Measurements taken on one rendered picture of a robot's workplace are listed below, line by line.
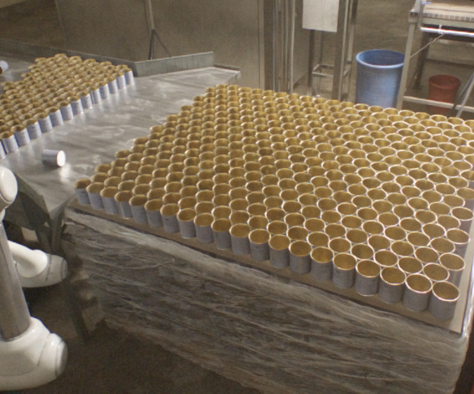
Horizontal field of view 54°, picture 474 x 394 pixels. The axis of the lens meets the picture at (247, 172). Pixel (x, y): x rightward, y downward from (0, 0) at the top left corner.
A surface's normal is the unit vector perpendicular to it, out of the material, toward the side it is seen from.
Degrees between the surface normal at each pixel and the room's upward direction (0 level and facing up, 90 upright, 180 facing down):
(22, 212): 90
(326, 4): 90
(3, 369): 73
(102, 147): 0
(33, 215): 90
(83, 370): 0
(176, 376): 0
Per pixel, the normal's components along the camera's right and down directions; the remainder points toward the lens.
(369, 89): -0.61, 0.50
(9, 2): 0.89, 0.23
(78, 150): -0.03, -0.83
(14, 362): 0.21, 0.33
